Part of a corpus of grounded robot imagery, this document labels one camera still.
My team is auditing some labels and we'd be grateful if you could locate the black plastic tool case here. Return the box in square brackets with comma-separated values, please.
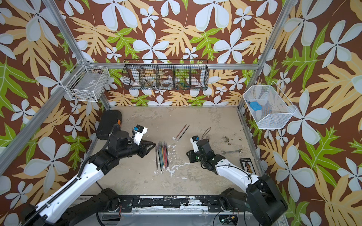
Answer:
[96, 110, 122, 140]

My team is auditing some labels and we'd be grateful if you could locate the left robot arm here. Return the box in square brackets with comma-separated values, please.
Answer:
[23, 125, 156, 226]

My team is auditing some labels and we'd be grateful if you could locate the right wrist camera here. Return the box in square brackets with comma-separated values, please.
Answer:
[190, 135, 200, 153]

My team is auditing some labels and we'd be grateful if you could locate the white mesh corner basket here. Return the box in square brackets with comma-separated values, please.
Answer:
[243, 82, 297, 130]

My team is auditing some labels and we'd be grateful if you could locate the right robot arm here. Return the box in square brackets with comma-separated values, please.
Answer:
[187, 136, 288, 226]

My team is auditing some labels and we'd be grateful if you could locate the white wire basket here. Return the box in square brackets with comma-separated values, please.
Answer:
[63, 64, 110, 102]

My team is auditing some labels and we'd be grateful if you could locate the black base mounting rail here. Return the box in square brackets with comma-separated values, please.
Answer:
[94, 195, 249, 213]

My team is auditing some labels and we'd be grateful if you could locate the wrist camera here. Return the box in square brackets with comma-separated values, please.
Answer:
[190, 135, 200, 153]
[132, 125, 148, 146]

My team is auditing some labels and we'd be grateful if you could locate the black wire basket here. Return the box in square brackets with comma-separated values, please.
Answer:
[121, 59, 210, 90]

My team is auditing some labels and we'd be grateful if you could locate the blue object in basket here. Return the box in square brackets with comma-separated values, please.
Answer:
[249, 101, 262, 111]

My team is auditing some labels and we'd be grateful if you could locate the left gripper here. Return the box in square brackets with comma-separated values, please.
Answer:
[118, 138, 156, 159]

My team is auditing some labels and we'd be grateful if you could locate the silver open-end wrench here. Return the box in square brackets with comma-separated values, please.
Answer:
[221, 149, 243, 155]

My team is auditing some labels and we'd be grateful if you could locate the bundle of coloured pencils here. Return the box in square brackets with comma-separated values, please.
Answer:
[156, 141, 169, 173]

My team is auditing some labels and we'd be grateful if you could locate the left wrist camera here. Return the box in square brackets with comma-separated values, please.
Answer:
[132, 125, 148, 146]

